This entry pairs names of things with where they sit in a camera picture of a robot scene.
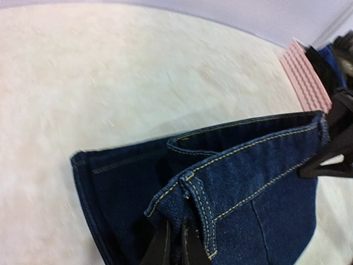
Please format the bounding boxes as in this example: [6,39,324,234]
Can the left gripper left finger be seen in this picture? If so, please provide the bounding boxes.
[140,221,170,265]

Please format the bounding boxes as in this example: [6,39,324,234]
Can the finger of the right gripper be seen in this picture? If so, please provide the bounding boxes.
[297,141,352,178]
[325,88,352,144]

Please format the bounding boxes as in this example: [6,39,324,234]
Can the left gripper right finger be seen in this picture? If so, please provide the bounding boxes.
[181,219,211,265]

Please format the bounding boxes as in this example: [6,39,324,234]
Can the dark blue denim jeans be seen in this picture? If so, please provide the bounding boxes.
[71,111,329,264]

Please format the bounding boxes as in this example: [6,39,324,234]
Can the pink plastic laundry basket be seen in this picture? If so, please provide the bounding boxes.
[279,39,331,112]

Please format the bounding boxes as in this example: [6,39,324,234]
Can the black garment in basket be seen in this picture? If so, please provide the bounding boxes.
[305,46,340,97]

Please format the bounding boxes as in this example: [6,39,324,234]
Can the blue garment in basket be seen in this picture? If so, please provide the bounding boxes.
[318,43,347,87]

